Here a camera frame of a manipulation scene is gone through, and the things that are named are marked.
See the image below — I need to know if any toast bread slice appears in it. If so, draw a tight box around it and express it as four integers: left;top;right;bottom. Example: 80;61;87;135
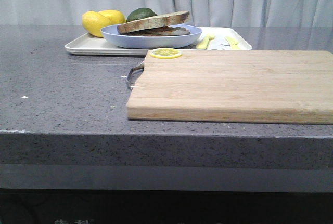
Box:
117;11;190;34
124;27;190;36

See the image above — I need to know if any light blue round plate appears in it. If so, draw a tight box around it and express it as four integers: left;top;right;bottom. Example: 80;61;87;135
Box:
100;24;202;49

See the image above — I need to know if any white rectangular tray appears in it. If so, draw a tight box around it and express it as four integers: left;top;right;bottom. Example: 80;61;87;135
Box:
65;27;252;56

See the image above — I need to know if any wooden cutting board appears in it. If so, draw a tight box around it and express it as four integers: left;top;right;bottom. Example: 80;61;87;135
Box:
126;50;332;124

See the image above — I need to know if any yellow lemon slice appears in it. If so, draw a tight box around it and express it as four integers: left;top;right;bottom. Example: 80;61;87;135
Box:
148;47;182;59

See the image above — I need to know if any yellow plastic knife right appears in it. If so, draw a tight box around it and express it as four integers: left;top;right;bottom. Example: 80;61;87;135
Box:
225;36;241;50

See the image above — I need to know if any green lime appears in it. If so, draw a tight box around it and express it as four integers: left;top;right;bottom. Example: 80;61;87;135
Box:
126;7;157;22

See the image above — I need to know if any rear yellow lemon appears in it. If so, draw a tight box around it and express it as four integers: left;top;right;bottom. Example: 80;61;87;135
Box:
98;10;126;24

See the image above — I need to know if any front yellow lemon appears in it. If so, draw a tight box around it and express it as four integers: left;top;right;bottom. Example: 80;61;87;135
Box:
81;11;111;37

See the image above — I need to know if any metal cutting board handle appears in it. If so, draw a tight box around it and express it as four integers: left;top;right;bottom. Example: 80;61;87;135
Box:
126;61;144;89

